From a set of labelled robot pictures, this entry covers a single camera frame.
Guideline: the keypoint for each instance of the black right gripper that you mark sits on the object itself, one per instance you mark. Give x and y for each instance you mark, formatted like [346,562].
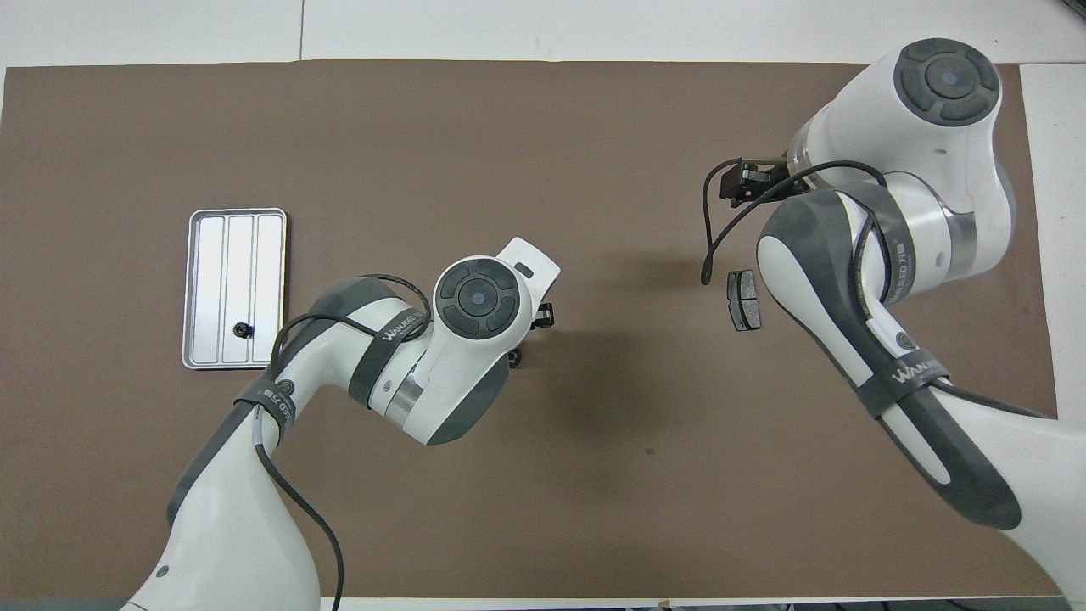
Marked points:
[755,180]

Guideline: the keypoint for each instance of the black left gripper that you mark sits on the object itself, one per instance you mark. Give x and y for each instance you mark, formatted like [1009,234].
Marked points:
[543,315]

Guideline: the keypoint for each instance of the brown table mat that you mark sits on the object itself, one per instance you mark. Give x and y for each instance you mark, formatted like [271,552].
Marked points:
[594,127]

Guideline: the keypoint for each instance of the large black bearing gear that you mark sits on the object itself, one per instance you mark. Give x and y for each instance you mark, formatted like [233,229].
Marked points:
[515,361]

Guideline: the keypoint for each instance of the silver metal tray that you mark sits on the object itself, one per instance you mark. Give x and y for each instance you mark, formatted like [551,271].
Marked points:
[212,280]

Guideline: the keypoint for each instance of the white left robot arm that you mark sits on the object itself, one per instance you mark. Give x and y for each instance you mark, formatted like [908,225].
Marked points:
[441,373]

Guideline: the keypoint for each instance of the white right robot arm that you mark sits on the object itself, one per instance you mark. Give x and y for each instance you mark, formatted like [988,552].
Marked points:
[916,204]

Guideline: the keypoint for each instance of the dark rectangular brake pad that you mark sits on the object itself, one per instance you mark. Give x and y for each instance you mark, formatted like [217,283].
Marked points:
[746,301]

